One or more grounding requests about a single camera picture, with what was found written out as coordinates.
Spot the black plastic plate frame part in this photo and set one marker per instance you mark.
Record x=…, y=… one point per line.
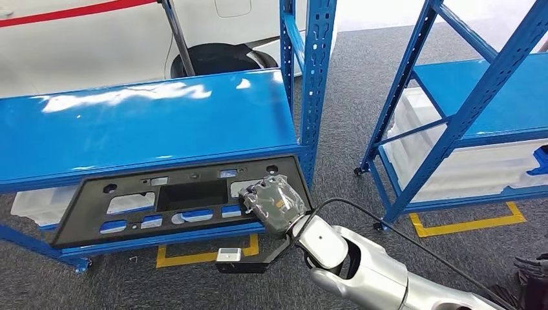
x=85, y=214

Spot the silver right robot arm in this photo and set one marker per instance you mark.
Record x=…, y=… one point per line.
x=376, y=274

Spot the blue metal shelf rack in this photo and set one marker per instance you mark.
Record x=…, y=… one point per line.
x=492, y=94
x=128, y=128

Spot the blue plastic bin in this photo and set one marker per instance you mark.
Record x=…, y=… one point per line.
x=199, y=214

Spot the grey metal pole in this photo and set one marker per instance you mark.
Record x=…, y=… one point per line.
x=177, y=38

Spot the white car with red stripe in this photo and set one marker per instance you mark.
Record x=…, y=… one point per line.
x=85, y=51

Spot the blue plastic piece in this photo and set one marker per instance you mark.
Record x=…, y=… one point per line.
x=540, y=160

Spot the black bundled object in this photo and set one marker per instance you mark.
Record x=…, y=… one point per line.
x=533, y=282

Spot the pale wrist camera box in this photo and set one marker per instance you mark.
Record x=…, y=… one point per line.
x=229, y=254

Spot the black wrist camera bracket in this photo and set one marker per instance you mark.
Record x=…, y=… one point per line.
x=248, y=267

